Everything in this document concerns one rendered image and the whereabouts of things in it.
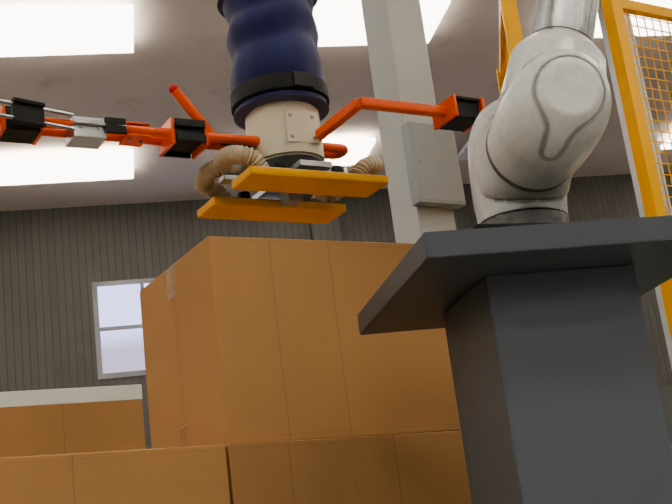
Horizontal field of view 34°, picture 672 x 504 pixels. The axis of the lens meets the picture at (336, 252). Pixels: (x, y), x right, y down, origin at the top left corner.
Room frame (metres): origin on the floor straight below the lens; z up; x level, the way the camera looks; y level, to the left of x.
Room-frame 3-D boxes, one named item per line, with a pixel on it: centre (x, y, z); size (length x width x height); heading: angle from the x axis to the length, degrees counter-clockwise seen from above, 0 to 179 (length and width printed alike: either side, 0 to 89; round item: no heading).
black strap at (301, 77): (2.35, 0.08, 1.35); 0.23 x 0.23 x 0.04
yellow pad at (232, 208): (2.44, 0.13, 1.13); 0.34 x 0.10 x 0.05; 121
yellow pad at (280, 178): (2.28, 0.03, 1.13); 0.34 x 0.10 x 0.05; 121
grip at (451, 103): (2.29, -0.31, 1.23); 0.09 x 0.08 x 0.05; 31
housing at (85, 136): (2.11, 0.48, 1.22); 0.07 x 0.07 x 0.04; 31
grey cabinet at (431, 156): (3.70, -0.38, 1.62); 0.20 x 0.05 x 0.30; 122
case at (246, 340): (2.35, 0.08, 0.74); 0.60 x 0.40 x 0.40; 121
